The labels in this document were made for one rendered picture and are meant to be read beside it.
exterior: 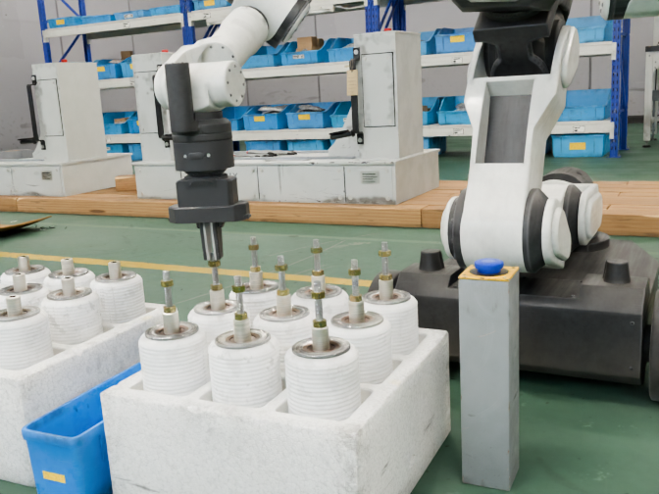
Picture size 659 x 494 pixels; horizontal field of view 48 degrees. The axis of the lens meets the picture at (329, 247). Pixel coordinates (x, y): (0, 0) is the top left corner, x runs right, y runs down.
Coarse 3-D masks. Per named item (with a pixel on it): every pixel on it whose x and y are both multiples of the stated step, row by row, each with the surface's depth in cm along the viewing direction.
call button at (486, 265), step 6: (486, 258) 104; (492, 258) 103; (480, 264) 101; (486, 264) 100; (492, 264) 100; (498, 264) 100; (480, 270) 102; (486, 270) 100; (492, 270) 101; (498, 270) 101
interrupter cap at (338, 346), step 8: (296, 344) 95; (304, 344) 95; (312, 344) 95; (336, 344) 95; (344, 344) 94; (296, 352) 92; (304, 352) 92; (312, 352) 92; (320, 352) 93; (328, 352) 92; (336, 352) 92; (344, 352) 92
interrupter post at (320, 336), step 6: (312, 330) 93; (318, 330) 92; (324, 330) 93; (312, 336) 93; (318, 336) 93; (324, 336) 93; (312, 342) 94; (318, 342) 93; (324, 342) 93; (318, 348) 93; (324, 348) 93
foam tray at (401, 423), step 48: (432, 336) 117; (384, 384) 99; (432, 384) 113; (144, 432) 100; (192, 432) 96; (240, 432) 93; (288, 432) 90; (336, 432) 87; (384, 432) 94; (432, 432) 114; (144, 480) 102; (192, 480) 98; (240, 480) 95; (288, 480) 91; (336, 480) 88; (384, 480) 95
